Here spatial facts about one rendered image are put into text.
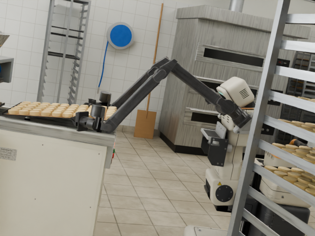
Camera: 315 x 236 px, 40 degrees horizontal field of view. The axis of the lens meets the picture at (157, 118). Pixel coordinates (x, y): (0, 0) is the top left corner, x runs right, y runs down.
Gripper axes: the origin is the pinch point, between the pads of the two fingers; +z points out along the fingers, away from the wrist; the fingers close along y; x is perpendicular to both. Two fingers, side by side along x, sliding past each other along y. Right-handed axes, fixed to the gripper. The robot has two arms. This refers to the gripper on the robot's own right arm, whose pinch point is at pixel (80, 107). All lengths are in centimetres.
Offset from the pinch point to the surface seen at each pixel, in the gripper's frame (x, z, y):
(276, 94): 140, 27, 30
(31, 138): 10.0, 39.6, -13.6
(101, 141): 35.9, 12.7, -11.7
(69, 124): -0.3, 7.7, -9.9
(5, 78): -44, 26, 12
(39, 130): 11.8, 36.5, -8.8
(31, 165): 10.6, 39.2, -28.6
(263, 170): 140, 29, 3
